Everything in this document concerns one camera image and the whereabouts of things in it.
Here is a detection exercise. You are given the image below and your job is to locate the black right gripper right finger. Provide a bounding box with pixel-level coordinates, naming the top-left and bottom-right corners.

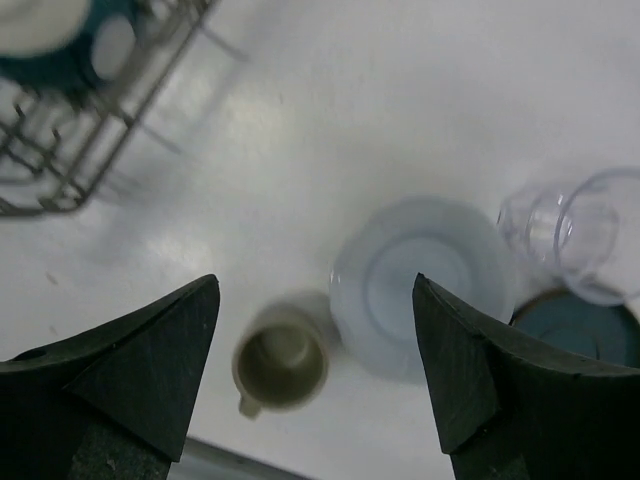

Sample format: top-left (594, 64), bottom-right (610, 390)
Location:
top-left (412, 275), bottom-right (639, 479)

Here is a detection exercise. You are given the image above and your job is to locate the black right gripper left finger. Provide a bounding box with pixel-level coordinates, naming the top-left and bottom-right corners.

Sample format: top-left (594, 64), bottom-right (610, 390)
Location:
top-left (1, 274), bottom-right (220, 479)

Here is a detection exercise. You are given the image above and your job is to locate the beige ceramic mug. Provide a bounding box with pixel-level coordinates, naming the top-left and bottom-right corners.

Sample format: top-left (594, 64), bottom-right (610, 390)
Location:
top-left (231, 291), bottom-right (336, 419)

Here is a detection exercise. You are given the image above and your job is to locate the teal and cream bowl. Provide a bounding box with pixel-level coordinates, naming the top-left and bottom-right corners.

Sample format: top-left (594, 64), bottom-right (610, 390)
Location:
top-left (1, 0), bottom-right (141, 90)

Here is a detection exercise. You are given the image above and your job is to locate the dark teal round plate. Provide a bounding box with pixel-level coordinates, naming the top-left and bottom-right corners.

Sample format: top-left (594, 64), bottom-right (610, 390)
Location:
top-left (510, 289), bottom-right (639, 368)

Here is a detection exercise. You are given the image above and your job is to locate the light blue scalloped plate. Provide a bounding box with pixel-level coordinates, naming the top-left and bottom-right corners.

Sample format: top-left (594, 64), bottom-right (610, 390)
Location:
top-left (329, 196), bottom-right (517, 385)

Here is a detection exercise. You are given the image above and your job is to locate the clear plastic cup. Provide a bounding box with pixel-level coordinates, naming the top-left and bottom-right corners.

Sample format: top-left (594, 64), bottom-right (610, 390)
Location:
top-left (497, 166), bottom-right (639, 306)

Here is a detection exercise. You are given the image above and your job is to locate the aluminium mounting rail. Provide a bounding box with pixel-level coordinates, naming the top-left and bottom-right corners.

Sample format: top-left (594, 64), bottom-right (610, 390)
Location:
top-left (171, 438), bottom-right (305, 479)

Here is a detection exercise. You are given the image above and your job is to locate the grey wire dish rack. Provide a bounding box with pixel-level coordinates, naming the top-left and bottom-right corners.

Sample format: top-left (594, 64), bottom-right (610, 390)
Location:
top-left (1, 1), bottom-right (216, 218)

